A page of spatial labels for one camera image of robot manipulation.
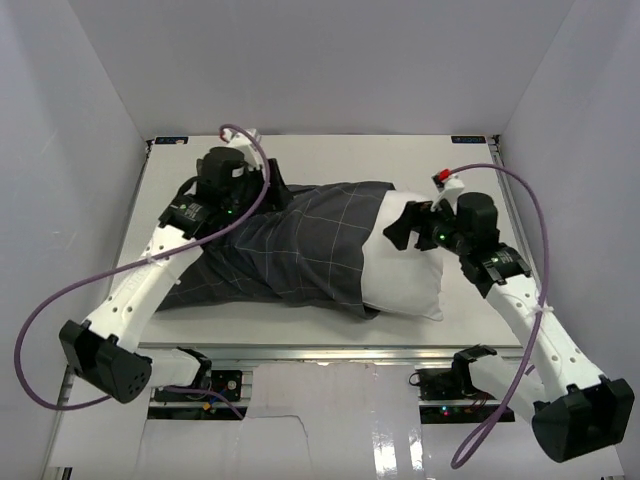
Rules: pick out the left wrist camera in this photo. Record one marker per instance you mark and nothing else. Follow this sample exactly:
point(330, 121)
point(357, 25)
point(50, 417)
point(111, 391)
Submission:
point(240, 142)

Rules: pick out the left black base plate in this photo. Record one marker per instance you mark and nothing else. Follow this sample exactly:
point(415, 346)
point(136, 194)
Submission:
point(234, 385)

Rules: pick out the dark grey checked pillowcase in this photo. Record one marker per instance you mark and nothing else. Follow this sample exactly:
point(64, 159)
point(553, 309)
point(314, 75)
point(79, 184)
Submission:
point(308, 254)

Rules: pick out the left blue corner label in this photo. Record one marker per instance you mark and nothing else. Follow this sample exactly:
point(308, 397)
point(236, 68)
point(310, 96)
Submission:
point(171, 140)

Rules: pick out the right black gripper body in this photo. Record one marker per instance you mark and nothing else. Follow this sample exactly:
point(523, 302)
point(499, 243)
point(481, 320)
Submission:
point(438, 229)

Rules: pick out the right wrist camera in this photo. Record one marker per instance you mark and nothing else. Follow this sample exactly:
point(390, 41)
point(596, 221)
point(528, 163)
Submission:
point(449, 187)

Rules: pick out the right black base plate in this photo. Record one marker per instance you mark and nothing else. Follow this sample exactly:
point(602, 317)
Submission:
point(443, 400)

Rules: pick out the aluminium front rail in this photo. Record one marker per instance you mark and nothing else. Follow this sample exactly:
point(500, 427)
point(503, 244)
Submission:
point(260, 354)

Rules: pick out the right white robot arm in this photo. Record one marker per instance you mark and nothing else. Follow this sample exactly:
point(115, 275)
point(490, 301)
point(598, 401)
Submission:
point(572, 407)

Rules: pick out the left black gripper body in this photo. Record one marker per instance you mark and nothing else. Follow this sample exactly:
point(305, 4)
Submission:
point(246, 197)

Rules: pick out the right blue corner label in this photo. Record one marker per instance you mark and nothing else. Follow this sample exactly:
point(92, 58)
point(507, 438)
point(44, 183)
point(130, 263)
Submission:
point(468, 139)

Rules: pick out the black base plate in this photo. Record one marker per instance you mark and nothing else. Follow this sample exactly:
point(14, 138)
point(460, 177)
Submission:
point(234, 385)
point(443, 400)

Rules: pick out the blue corner label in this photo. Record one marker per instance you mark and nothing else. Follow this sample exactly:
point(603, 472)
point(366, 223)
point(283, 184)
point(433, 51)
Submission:
point(468, 139)
point(171, 140)

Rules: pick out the white pillow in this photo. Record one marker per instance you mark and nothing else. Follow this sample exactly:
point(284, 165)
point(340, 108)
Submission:
point(402, 282)

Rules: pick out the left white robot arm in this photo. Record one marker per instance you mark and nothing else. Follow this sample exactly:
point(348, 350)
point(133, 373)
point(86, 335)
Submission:
point(103, 349)

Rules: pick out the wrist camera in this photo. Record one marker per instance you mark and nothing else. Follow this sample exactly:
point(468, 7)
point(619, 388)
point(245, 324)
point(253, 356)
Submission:
point(240, 142)
point(449, 187)

